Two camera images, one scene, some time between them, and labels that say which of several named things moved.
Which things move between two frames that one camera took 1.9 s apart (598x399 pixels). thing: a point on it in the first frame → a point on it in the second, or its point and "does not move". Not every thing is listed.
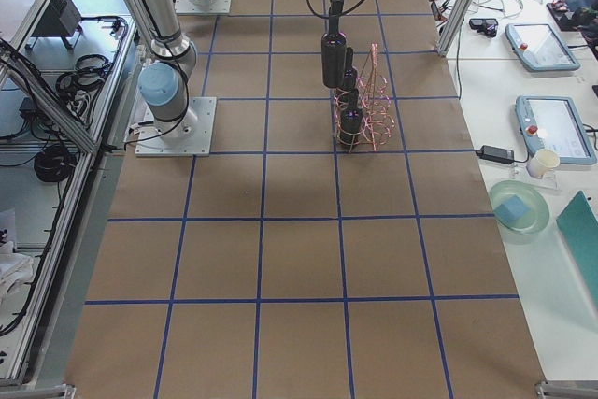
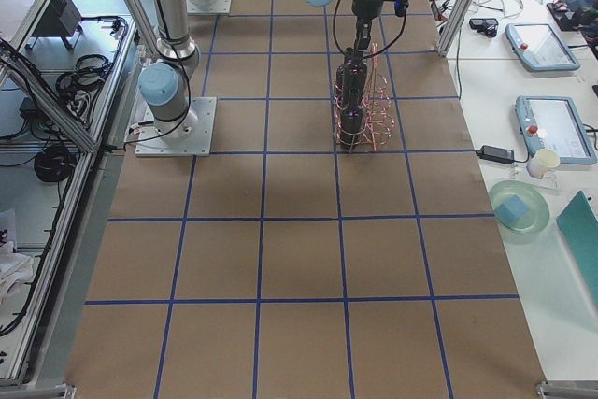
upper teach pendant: x=540 y=47 does not move
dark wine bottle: x=334 y=55 → x=351 y=79
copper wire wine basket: x=363 y=113 does not move
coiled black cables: x=89 y=76 does not move
